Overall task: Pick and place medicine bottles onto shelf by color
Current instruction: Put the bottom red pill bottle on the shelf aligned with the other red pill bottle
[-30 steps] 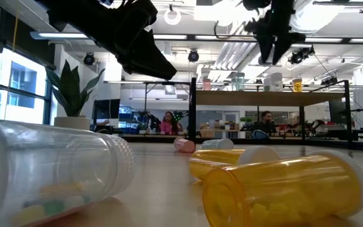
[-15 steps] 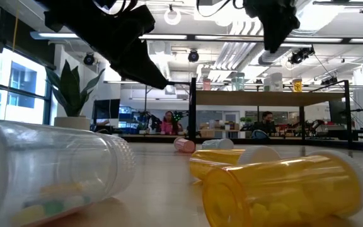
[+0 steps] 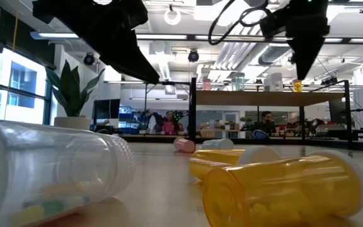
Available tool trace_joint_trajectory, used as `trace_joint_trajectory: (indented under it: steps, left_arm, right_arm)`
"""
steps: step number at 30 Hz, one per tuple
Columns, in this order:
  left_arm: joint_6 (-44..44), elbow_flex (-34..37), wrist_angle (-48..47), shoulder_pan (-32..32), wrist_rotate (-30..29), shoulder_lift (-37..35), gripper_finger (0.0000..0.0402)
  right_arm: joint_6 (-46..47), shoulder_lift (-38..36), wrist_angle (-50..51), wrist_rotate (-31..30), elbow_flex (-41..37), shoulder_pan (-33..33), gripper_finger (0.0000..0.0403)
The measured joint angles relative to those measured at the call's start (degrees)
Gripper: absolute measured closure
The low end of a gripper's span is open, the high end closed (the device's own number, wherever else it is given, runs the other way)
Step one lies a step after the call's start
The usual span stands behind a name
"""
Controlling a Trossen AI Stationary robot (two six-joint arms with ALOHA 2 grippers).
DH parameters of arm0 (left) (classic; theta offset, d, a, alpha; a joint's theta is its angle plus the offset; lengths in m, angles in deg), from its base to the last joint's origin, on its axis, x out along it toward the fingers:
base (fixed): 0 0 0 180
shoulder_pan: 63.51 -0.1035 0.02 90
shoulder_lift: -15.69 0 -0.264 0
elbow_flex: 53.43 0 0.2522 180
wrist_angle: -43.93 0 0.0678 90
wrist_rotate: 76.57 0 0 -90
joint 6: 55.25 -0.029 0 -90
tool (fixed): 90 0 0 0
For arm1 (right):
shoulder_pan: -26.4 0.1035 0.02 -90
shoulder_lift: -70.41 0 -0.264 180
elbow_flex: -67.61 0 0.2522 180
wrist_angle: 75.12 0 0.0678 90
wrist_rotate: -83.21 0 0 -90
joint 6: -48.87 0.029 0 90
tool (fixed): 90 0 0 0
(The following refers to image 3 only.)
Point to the black monitor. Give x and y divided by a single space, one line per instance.
106 108

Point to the large window black frame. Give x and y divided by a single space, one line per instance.
20 79

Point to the black aluminium rig frame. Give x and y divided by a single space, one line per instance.
326 142

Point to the large clear bottle knurled cap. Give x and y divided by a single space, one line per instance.
43 164

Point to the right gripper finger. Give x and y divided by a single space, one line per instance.
304 53

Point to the black background rig frame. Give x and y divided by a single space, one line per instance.
175 83

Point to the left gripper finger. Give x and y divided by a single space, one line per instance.
131 60

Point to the pink pill bottle white cap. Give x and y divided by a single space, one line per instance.
184 145
206 85

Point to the long linear ceiling light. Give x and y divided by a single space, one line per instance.
55 35

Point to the black ceiling spotlight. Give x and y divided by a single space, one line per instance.
89 59
193 55

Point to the dark blue round object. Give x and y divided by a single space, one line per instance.
259 135

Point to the wooden shelf black legs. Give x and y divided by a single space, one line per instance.
263 98

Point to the teal pill bottle white cap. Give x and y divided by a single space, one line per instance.
217 144
240 82
233 85

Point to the potted snake plant white pot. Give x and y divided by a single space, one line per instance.
71 94

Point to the person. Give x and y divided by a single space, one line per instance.
266 121
170 127

